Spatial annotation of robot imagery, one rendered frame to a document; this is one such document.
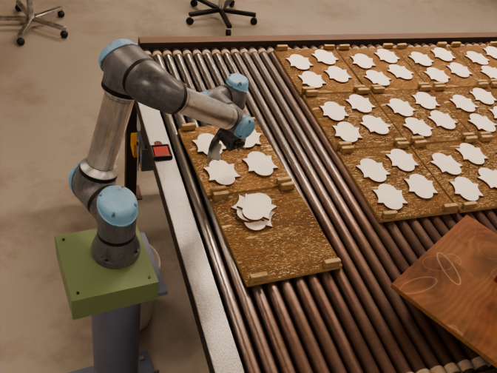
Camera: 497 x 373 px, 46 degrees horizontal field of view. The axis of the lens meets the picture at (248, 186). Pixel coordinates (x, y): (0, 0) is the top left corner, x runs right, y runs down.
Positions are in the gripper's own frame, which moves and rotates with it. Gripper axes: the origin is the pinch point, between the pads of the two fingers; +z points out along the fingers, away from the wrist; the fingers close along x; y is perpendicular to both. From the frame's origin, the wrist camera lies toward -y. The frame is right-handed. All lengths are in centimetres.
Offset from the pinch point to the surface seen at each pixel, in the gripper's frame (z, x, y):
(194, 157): 8.5, -2.6, -12.9
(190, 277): 11, -38, 33
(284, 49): 8, 89, -59
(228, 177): 7.4, 0.9, 4.4
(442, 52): 7, 172, -16
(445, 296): -2, 16, 91
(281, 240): 8.6, -3.2, 38.8
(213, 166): 7.4, -0.5, -3.4
